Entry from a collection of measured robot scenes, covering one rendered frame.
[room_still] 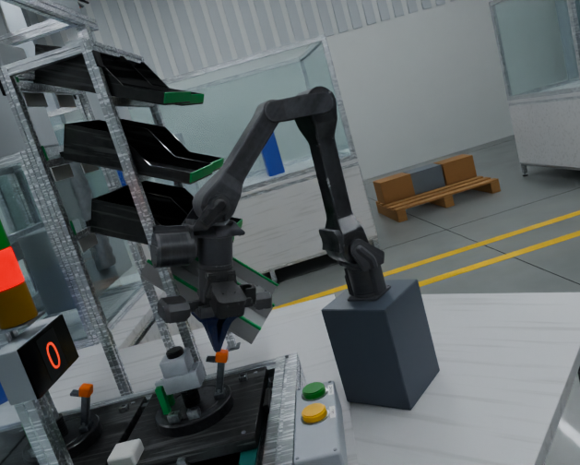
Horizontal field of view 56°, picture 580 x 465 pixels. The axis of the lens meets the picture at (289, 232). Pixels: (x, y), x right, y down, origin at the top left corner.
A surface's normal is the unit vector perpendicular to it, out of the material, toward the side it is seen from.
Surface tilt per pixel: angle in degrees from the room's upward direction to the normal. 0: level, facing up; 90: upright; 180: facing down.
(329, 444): 0
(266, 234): 90
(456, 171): 90
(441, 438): 0
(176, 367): 90
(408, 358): 90
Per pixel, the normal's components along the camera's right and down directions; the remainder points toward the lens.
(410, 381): 0.76, -0.08
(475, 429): -0.27, -0.94
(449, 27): 0.13, 0.18
